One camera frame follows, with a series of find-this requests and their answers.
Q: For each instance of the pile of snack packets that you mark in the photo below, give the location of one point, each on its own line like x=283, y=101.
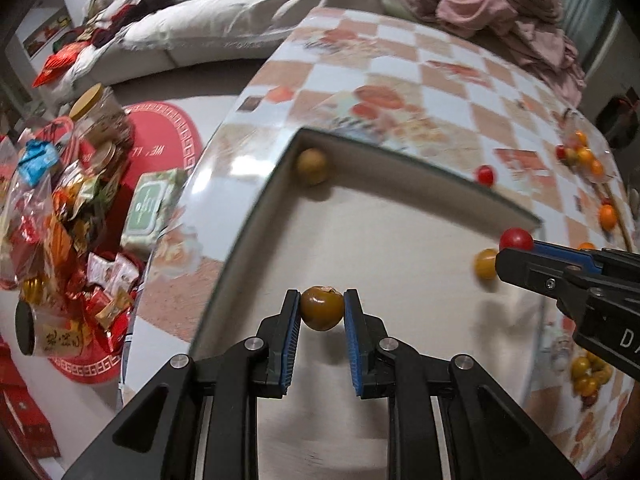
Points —
x=60, y=240

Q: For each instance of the dark red clothes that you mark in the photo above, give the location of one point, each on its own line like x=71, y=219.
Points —
x=130, y=12

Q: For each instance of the checkered printed tablecloth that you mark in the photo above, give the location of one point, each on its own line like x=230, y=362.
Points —
x=400, y=75

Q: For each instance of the olive tomato in tray corner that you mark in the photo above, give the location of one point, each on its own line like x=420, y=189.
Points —
x=311, y=166

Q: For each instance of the green wet wipes pack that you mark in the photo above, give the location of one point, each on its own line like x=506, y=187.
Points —
x=147, y=210

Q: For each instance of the clear jar with black lid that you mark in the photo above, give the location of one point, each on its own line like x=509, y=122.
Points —
x=27, y=327

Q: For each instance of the white square tray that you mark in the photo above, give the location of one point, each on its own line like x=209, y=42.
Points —
x=400, y=240

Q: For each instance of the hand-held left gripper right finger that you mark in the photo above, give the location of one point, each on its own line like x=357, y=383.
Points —
x=351, y=350

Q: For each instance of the clear jar with gold lid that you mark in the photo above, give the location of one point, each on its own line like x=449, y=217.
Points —
x=105, y=120

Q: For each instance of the wall picture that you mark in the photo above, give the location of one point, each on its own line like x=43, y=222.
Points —
x=47, y=32

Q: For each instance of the white sofa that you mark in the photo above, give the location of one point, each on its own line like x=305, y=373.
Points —
x=210, y=25

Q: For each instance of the pile of pink clothes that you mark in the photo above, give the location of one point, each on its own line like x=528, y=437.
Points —
x=480, y=0

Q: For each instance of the stack of red boxes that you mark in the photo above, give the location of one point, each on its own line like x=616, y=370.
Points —
x=25, y=410

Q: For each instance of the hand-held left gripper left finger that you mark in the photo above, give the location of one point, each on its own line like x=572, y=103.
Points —
x=292, y=345

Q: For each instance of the red cherry tomato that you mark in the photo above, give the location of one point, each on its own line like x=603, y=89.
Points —
x=486, y=175
x=516, y=237

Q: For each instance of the red round mat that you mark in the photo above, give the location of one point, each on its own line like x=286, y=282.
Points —
x=165, y=135
x=85, y=367

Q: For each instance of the yellow cherry tomato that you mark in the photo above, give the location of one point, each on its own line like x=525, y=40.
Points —
x=485, y=264

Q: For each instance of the brownish green cherry tomato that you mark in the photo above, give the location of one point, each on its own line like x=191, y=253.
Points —
x=322, y=308

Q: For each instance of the blue snack packet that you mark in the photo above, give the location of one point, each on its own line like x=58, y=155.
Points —
x=37, y=160

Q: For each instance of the red snack bag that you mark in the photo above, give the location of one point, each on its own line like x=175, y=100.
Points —
x=60, y=62

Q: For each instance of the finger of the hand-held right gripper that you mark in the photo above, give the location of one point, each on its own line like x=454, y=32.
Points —
x=525, y=270
x=565, y=256

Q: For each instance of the pile of cherry tomatoes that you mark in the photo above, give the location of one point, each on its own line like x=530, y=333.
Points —
x=582, y=155
x=582, y=367

